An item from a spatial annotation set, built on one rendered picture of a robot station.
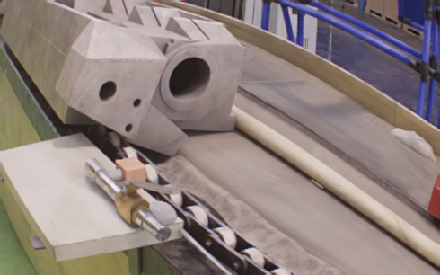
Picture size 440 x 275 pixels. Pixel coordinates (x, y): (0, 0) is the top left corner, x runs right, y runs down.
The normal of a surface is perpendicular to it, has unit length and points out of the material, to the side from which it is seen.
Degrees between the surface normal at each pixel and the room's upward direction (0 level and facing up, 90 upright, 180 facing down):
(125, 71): 90
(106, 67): 90
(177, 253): 0
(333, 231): 0
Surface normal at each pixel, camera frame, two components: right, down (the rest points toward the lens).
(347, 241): 0.11, -0.91
